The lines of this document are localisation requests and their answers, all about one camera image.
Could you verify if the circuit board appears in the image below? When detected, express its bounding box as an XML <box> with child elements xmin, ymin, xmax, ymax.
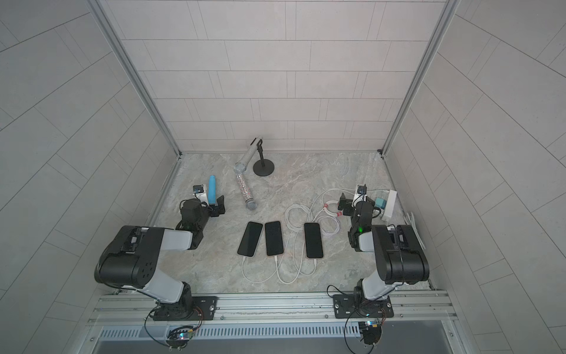
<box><xmin>166</xmin><ymin>325</ymin><xmax>195</xmax><ymax>350</ymax></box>
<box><xmin>358</xmin><ymin>321</ymin><xmax>383</xmax><ymax>346</ymax></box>

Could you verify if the blue cylindrical tube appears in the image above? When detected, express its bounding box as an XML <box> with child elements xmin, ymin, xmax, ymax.
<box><xmin>208</xmin><ymin>175</ymin><xmax>217</xmax><ymax>206</ymax></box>

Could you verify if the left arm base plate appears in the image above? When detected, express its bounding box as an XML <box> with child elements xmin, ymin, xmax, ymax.
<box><xmin>150</xmin><ymin>296</ymin><xmax>218</xmax><ymax>322</ymax></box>

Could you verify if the white power cord bundle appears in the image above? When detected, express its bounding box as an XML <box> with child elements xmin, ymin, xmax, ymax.
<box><xmin>402</xmin><ymin>211</ymin><xmax>426</xmax><ymax>251</ymax></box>

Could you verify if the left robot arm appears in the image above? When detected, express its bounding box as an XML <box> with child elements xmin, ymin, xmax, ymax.
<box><xmin>94</xmin><ymin>196</ymin><xmax>226</xmax><ymax>321</ymax></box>

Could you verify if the teal charger plug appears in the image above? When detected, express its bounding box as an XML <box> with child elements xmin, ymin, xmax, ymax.
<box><xmin>374</xmin><ymin>198</ymin><xmax>386</xmax><ymax>209</ymax></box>

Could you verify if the right circuit board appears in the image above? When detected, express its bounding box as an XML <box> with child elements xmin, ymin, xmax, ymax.
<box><xmin>358</xmin><ymin>321</ymin><xmax>383</xmax><ymax>346</ymax></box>

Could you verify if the white power strip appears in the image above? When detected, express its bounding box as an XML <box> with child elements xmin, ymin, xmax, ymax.
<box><xmin>382</xmin><ymin>190</ymin><xmax>397</xmax><ymax>222</ymax></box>

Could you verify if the left circuit board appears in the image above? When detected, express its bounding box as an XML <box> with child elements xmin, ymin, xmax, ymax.
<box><xmin>166</xmin><ymin>325</ymin><xmax>195</xmax><ymax>350</ymax></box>

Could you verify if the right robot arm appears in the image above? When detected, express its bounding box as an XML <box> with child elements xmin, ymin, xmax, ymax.
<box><xmin>338</xmin><ymin>193</ymin><xmax>430</xmax><ymax>308</ymax></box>

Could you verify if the black phone pink case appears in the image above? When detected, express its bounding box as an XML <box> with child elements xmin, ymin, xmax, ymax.
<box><xmin>265</xmin><ymin>221</ymin><xmax>284</xmax><ymax>257</ymax></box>
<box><xmin>304</xmin><ymin>222</ymin><xmax>324</xmax><ymax>259</ymax></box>

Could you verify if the aluminium mounting rail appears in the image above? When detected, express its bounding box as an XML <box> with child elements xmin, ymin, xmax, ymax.
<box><xmin>88</xmin><ymin>289</ymin><xmax>456</xmax><ymax>328</ymax></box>

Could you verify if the glittery clear tube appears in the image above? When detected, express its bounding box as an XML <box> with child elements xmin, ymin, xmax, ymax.
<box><xmin>236</xmin><ymin>173</ymin><xmax>257</xmax><ymax>210</ymax></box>

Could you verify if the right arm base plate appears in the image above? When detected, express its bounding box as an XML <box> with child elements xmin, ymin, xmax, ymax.
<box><xmin>331</xmin><ymin>294</ymin><xmax>394</xmax><ymax>319</ymax></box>

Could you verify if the clear plastic tube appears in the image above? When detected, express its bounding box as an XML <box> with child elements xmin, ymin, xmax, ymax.
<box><xmin>234</xmin><ymin>137</ymin><xmax>262</xmax><ymax>175</ymax></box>

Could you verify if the white charging cable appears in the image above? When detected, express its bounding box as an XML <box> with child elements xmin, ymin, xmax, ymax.
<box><xmin>241</xmin><ymin>255</ymin><xmax>284</xmax><ymax>285</ymax></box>
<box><xmin>273</xmin><ymin>203</ymin><xmax>319</xmax><ymax>285</ymax></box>
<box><xmin>309</xmin><ymin>187</ymin><xmax>381</xmax><ymax>266</ymax></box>

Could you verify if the black round base stand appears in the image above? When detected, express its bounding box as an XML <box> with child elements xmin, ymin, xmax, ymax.
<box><xmin>253</xmin><ymin>139</ymin><xmax>275</xmax><ymax>177</ymax></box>

